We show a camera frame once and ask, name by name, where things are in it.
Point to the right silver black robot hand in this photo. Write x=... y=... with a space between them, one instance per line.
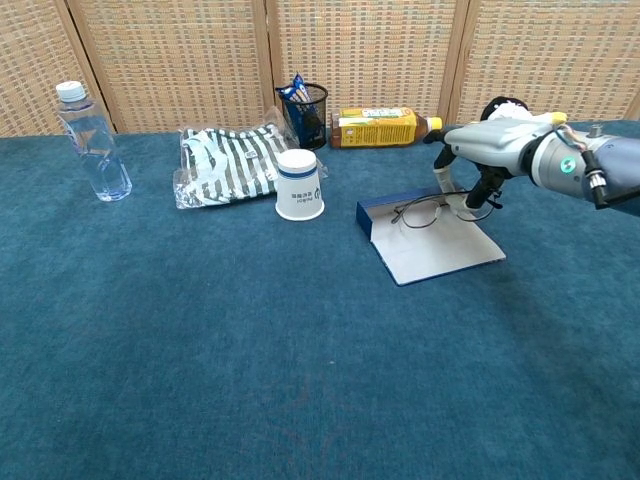
x=490 y=145

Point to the dark-framed eyeglasses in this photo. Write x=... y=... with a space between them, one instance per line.
x=422 y=214

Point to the grey blue box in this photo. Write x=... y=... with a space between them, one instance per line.
x=435 y=250

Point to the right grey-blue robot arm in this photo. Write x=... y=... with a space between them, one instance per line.
x=615 y=160

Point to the black white plush doll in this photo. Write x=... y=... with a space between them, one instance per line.
x=505 y=107

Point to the yellow-labelled tea bottle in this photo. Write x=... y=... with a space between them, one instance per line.
x=380 y=132

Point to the black mesh pen holder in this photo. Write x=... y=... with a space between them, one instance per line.
x=312 y=125

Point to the white paper cup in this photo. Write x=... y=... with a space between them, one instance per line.
x=299 y=190

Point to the blue snack packet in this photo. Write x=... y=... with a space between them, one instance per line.
x=295 y=95

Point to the striped shirt in plastic bag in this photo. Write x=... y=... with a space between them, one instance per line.
x=230 y=165

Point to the blue carpet table cover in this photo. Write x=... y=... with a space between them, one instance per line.
x=250 y=350

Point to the bamboo folding screen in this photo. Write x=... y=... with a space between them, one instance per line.
x=175 y=60

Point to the clear plastic water bottle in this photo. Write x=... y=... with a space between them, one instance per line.
x=97 y=150

